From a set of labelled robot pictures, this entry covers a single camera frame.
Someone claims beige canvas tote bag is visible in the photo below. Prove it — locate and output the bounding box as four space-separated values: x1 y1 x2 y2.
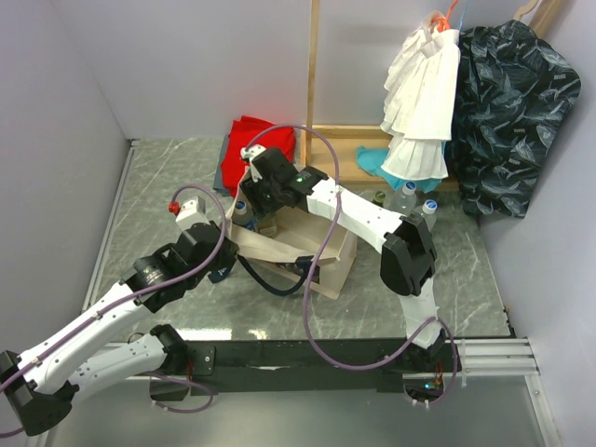
223 165 359 302

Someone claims dark green Perrier bottle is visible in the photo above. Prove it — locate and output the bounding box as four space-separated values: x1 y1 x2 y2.
372 191 386 208

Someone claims clear Pocari Sweat bottle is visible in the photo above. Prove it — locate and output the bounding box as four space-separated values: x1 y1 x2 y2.
386 182 417 216

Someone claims clear glass bottle green cap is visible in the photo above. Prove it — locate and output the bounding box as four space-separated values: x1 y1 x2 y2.
257 214 278 237

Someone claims blue label Pocari bottle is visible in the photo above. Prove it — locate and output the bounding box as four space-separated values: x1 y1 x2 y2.
232 200 257 231

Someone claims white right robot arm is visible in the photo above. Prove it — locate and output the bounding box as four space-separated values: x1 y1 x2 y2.
240 145 442 371

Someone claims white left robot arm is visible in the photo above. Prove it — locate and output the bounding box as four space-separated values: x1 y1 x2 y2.
1 222 238 437

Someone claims grey folded cloth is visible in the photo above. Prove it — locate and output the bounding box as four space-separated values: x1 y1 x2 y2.
212 133 232 191

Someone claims red folded cloth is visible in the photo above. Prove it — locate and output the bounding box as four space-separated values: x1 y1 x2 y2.
220 115 296 196

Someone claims wooden clothes rack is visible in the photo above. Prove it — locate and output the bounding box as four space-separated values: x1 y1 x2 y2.
300 0 460 192

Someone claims teal cloth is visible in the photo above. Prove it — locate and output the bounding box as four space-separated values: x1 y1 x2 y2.
356 145 441 193

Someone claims white hanging shirt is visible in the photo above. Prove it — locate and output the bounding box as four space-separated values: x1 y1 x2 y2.
380 11 461 182

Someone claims orange clothes hanger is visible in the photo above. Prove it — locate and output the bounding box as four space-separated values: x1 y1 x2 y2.
430 0 459 32

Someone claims dark leaf print shirt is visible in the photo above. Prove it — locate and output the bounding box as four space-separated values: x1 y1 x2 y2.
446 20 581 218

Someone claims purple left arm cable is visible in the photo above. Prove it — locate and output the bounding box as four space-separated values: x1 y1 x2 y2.
0 184 228 439

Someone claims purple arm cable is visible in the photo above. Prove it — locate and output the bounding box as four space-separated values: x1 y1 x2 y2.
0 184 228 439
245 123 460 407

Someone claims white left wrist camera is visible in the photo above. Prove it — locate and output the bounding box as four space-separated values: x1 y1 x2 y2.
168 196 209 231

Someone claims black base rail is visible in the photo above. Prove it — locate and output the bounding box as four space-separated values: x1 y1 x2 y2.
173 340 462 394

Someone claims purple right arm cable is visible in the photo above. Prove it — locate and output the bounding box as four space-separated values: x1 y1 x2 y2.
245 123 460 407

